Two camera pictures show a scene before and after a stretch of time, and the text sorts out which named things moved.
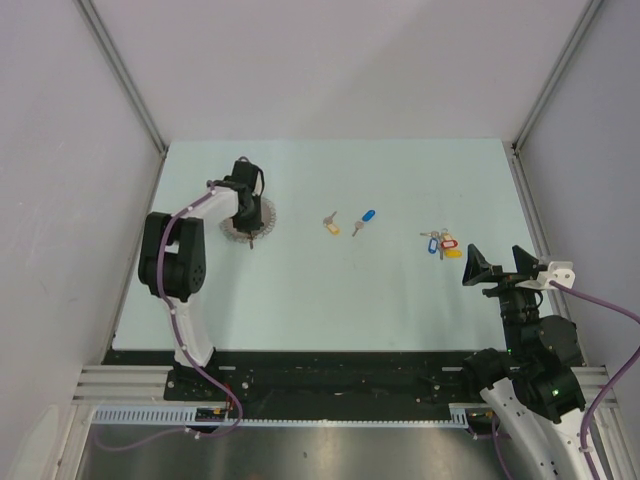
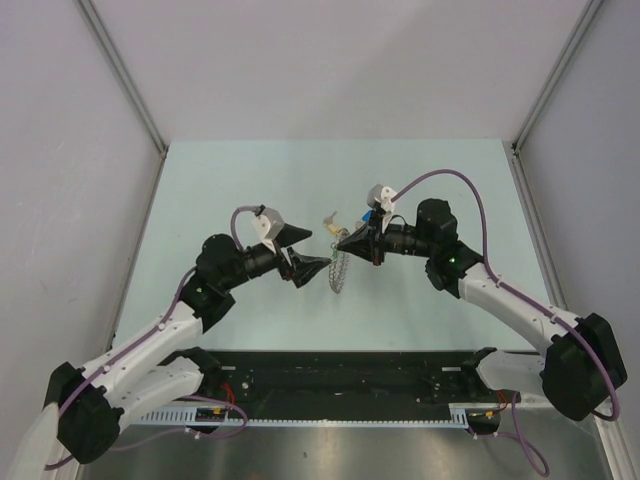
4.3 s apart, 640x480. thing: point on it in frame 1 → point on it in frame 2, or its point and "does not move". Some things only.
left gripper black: [255, 223] → [301, 268]
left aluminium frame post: [120, 71] does not move
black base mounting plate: [312, 377] does not move
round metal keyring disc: [269, 216] → [337, 272]
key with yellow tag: [328, 222] does not move
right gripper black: [477, 268] → [369, 242]
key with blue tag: [367, 216] does not move
